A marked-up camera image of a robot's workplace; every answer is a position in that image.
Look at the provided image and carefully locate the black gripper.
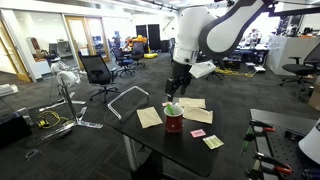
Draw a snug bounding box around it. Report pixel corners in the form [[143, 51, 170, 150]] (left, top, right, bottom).
[[164, 62, 194, 103]]

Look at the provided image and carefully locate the green pen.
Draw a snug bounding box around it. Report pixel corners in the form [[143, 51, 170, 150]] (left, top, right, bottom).
[[166, 103, 176, 116]]

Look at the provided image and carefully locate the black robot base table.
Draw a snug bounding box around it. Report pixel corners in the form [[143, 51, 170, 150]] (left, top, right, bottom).
[[246, 108, 320, 180]]

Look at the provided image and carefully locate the maroon mug white inside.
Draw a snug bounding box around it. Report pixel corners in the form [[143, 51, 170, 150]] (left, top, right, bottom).
[[163, 104, 185, 134]]

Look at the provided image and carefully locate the brown paper napkin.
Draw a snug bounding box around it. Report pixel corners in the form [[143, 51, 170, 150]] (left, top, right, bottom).
[[178, 97, 207, 110], [136, 106, 164, 130], [182, 105, 214, 125]]

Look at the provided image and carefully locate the yellow floor object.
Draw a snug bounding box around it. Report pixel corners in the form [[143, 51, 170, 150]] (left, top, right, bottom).
[[143, 52, 159, 60]]

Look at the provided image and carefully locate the dark office chair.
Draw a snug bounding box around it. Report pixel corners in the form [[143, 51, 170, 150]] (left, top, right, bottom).
[[130, 41, 147, 69]]

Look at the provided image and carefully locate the black partition panel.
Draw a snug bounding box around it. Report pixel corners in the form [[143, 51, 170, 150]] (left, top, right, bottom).
[[135, 23, 162, 52]]

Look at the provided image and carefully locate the black side table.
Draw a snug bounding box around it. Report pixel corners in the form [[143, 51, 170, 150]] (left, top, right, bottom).
[[113, 94, 224, 180]]

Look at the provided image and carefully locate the blue office chair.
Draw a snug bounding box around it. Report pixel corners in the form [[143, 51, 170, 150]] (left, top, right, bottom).
[[111, 47, 137, 78]]

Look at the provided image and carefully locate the pale yellow packet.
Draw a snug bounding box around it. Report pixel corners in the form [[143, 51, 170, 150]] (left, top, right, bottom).
[[202, 134, 225, 150]]

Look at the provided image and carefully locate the black mesh office chair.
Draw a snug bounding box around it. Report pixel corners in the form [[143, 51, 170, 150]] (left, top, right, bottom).
[[78, 54, 122, 104]]

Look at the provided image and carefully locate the black orange clamp green tip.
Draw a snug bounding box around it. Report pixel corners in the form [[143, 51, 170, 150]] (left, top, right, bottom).
[[241, 119, 276, 156]]

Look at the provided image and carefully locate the silver stand white head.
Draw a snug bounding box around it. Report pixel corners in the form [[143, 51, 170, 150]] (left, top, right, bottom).
[[38, 60, 104, 134]]

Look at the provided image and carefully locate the wooden framed glass door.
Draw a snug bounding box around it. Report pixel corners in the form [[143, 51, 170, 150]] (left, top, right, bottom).
[[64, 15, 111, 69]]

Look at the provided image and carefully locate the white cabinet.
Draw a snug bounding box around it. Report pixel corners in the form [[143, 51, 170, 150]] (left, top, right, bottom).
[[266, 34, 320, 77]]

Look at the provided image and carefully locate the black armrest office chair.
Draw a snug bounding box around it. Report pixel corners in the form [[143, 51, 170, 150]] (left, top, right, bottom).
[[279, 41, 320, 92]]

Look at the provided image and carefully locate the cardboard box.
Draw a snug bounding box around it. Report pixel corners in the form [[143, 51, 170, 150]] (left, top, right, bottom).
[[307, 81, 320, 111]]

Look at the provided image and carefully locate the black mounting bar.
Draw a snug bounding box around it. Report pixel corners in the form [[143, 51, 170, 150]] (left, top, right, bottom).
[[266, 3, 320, 18]]

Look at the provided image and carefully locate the flat white object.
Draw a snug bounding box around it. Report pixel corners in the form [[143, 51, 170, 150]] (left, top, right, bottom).
[[0, 83, 19, 98]]

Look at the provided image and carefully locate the black case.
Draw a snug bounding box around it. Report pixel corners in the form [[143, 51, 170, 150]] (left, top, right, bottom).
[[0, 113, 33, 149]]

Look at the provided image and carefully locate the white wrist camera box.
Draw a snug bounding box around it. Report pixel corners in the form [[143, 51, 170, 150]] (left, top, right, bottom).
[[188, 60, 217, 80]]

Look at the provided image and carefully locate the silver metal frame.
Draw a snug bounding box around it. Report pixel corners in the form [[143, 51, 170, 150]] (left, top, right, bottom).
[[107, 85, 150, 122]]

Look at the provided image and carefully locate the long yellow floor cable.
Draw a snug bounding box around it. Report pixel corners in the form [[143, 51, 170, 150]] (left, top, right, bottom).
[[214, 66, 256, 79]]

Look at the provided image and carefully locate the black clamp orange handle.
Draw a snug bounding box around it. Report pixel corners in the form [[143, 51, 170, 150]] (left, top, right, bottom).
[[246, 151, 294, 178]]

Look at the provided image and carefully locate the yellow floor cable coil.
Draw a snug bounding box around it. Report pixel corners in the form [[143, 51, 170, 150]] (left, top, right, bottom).
[[35, 110, 70, 130]]

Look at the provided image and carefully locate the grey floor cable coil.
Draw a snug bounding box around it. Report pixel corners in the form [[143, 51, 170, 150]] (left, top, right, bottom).
[[24, 148, 43, 161]]

